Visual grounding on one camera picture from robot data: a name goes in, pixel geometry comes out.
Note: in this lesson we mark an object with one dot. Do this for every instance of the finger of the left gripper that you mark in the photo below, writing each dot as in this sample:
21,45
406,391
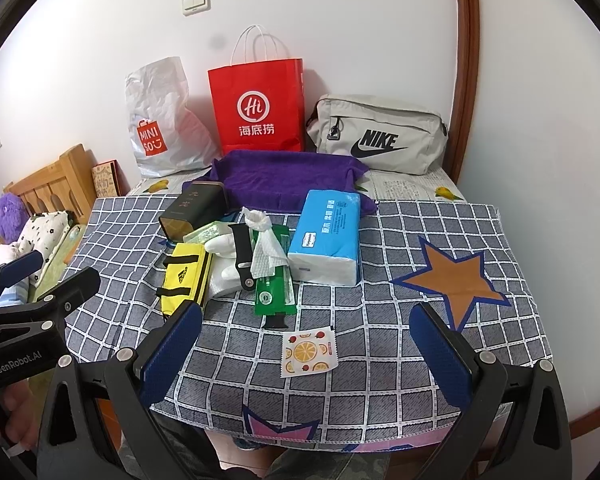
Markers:
14,277
63,299

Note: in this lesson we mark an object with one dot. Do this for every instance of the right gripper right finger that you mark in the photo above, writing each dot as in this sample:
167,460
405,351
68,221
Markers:
473,382

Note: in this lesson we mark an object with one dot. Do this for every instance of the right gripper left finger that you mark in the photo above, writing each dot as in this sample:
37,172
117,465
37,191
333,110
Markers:
137,378

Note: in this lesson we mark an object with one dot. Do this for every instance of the yellow Adidas pouch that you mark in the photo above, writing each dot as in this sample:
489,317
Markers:
186,277

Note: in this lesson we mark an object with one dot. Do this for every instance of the light green wipes pack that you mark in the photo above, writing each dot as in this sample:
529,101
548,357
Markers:
208,232

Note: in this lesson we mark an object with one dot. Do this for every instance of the green snack packet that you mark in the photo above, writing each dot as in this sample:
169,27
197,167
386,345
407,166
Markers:
274,298

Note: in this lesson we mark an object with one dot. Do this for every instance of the orange fruit pattern packet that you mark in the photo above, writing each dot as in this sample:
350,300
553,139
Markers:
309,352

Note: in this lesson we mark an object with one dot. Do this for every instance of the white gloves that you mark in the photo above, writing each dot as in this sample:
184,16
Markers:
224,278

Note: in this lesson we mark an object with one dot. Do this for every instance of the person's left hand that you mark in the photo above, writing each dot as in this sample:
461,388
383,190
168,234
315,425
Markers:
18,402

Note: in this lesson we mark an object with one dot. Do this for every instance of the purple plush toy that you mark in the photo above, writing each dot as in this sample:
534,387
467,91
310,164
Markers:
13,217

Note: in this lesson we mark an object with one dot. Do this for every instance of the white spotted pillow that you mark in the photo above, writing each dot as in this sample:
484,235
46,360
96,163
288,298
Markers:
44,233

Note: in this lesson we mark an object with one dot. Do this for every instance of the wooden headboard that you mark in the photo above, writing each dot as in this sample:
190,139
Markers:
66,184

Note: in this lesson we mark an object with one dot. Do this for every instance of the small patterned box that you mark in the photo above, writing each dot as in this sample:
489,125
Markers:
106,179

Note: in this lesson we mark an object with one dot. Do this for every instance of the dark green tea tin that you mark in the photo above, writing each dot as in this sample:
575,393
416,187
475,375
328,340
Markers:
199,204

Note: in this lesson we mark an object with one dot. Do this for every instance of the white Miniso plastic bag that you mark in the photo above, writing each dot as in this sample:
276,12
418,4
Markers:
165,135

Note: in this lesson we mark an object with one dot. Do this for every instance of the blue tissue pack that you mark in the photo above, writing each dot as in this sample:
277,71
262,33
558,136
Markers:
324,248

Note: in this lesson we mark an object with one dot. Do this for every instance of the purple towel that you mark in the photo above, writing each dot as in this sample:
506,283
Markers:
278,181

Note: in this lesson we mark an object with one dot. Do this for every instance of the beige Nike bag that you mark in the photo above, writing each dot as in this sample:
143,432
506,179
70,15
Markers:
383,134

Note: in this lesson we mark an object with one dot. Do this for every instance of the red Haidilao paper bag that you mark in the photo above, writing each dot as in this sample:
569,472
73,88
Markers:
259,105

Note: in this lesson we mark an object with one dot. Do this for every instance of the white wall switch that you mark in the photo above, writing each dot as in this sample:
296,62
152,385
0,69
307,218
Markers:
190,7

